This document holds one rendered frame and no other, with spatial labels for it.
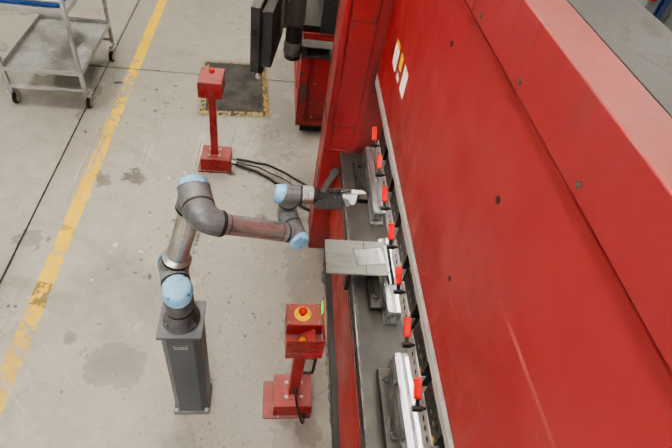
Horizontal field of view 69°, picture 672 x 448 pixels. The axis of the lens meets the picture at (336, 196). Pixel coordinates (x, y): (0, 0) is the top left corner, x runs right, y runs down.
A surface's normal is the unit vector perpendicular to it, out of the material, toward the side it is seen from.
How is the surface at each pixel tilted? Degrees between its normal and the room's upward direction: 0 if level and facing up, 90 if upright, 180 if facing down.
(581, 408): 90
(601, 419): 90
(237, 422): 0
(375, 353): 0
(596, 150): 90
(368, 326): 0
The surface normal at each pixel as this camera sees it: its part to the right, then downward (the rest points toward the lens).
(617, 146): -0.99, -0.06
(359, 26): 0.05, 0.71
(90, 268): 0.14, -0.70
